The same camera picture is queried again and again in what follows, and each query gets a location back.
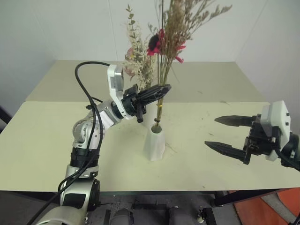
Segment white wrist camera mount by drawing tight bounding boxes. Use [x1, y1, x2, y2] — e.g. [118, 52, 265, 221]
[261, 100, 293, 162]
[107, 64, 138, 121]

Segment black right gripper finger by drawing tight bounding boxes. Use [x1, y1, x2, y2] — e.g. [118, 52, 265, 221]
[204, 141, 247, 163]
[214, 114, 254, 129]

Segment pale dried bouquet pink flowers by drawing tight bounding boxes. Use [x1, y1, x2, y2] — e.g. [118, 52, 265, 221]
[122, 4, 157, 91]

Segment dark rounded grey shape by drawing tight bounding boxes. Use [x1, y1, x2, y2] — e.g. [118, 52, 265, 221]
[109, 208, 135, 225]

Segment black table frame bar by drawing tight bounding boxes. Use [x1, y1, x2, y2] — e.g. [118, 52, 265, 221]
[214, 187, 300, 207]

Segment orange floor object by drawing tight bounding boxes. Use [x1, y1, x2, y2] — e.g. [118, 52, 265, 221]
[232, 187, 300, 225]

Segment dark object at table side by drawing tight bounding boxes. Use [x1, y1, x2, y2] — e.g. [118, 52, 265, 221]
[0, 105, 14, 135]

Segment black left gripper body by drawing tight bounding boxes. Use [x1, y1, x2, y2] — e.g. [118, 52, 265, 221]
[120, 84, 148, 124]

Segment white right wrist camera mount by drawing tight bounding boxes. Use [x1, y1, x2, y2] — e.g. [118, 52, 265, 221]
[261, 100, 293, 162]

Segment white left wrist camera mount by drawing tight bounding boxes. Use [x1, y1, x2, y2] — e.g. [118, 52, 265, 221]
[107, 64, 138, 121]

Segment dried bouquet with red flowers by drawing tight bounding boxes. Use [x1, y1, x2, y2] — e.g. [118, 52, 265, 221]
[147, 0, 233, 124]

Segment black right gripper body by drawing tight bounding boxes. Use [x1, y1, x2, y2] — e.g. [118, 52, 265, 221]
[242, 113, 281, 165]

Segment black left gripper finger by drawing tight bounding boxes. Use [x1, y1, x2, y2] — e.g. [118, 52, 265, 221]
[140, 88, 172, 106]
[139, 84, 173, 98]

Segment white faceted vase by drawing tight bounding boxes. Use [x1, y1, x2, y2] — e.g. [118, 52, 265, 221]
[143, 123, 167, 163]

